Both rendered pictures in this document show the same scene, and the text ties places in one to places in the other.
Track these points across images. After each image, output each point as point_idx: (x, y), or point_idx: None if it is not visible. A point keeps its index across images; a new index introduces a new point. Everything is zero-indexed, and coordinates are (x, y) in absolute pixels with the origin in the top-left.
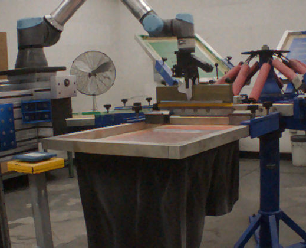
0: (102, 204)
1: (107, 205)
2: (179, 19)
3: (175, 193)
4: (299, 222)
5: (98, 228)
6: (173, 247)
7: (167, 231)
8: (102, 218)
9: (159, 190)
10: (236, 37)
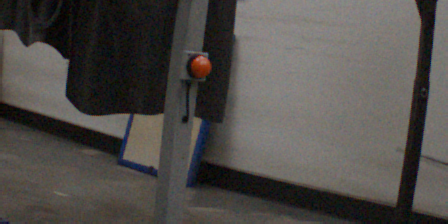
0: (113, 6)
1: (128, 6)
2: None
3: None
4: None
5: (93, 53)
6: (223, 67)
7: (215, 43)
8: (105, 33)
9: None
10: None
